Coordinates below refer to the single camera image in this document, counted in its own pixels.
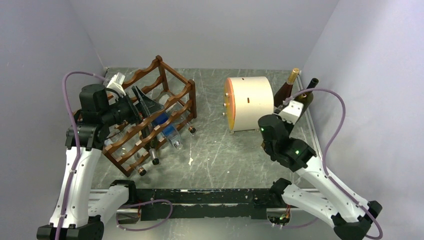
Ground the brown wooden wine rack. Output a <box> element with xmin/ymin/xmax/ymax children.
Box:
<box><xmin>72</xmin><ymin>54</ymin><xmax>198</xmax><ymax>178</ymax></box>

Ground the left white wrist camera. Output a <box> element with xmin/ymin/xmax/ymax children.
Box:
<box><xmin>106</xmin><ymin>72</ymin><xmax>126</xmax><ymax>96</ymax></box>

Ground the white cylinder drum orange face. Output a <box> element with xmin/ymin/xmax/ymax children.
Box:
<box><xmin>223</xmin><ymin>76</ymin><xmax>274</xmax><ymax>133</ymax></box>

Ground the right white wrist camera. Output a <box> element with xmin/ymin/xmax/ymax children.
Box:
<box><xmin>278</xmin><ymin>100</ymin><xmax>304</xmax><ymax>125</ymax></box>

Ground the blue square glass bottle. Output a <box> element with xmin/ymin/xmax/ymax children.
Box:
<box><xmin>145</xmin><ymin>107</ymin><xmax>184</xmax><ymax>150</ymax></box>

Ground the green wine bottle white label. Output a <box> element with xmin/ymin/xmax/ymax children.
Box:
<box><xmin>294</xmin><ymin>78</ymin><xmax>319</xmax><ymax>115</ymax></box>

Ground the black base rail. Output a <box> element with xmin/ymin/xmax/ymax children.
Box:
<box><xmin>117</xmin><ymin>188</ymin><xmax>286</xmax><ymax>224</ymax></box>

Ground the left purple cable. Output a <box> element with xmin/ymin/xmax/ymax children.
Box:
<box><xmin>54</xmin><ymin>71</ymin><xmax>109</xmax><ymax>240</ymax></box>

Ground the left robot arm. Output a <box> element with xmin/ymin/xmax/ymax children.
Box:
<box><xmin>36</xmin><ymin>84</ymin><xmax>146</xmax><ymax>240</ymax></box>

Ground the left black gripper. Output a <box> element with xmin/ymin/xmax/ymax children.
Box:
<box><xmin>100</xmin><ymin>85</ymin><xmax>164</xmax><ymax>127</ymax></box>

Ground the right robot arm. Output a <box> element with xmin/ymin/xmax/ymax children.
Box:
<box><xmin>258</xmin><ymin>114</ymin><xmax>382</xmax><ymax>240</ymax></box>

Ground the clear bottle bottom rack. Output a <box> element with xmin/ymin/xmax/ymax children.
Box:
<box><xmin>104</xmin><ymin>128</ymin><xmax>147</xmax><ymax>177</ymax></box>

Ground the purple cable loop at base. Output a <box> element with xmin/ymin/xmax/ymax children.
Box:
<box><xmin>115</xmin><ymin>199</ymin><xmax>174</xmax><ymax>232</ymax></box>

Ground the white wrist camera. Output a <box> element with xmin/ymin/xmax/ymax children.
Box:
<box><xmin>106</xmin><ymin>72</ymin><xmax>126</xmax><ymax>96</ymax></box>
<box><xmin>278</xmin><ymin>100</ymin><xmax>304</xmax><ymax>125</ymax></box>

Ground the dark red wine bottle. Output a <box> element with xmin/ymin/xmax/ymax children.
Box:
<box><xmin>273</xmin><ymin>67</ymin><xmax>300</xmax><ymax>108</ymax></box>

